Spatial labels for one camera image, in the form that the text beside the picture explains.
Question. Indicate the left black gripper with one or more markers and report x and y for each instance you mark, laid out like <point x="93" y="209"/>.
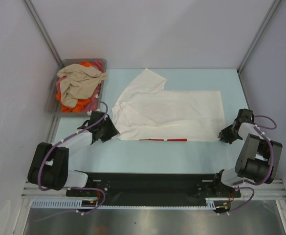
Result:
<point x="112" y="130"/>

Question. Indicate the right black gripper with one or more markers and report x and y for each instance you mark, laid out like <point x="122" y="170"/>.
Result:
<point x="226" y="138"/>

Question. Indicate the white Coca-Cola t-shirt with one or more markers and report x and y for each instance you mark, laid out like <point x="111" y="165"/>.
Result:
<point x="146" y="111"/>

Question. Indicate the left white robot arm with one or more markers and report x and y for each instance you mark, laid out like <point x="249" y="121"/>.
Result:
<point x="49" y="168"/>

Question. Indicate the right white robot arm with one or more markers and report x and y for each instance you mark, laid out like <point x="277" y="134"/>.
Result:
<point x="259" y="157"/>

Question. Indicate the grey plastic tray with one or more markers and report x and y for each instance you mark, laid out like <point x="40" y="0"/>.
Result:
<point x="52" y="105"/>

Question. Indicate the beige t-shirt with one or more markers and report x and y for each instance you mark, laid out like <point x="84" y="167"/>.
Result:
<point x="80" y="83"/>

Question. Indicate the pink t-shirt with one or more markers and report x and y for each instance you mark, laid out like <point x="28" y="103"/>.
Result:
<point x="83" y="105"/>

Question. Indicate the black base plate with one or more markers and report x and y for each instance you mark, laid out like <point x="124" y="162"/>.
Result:
<point x="159" y="190"/>

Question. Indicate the white slotted cable duct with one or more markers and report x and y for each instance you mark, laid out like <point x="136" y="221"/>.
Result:
<point x="80" y="204"/>

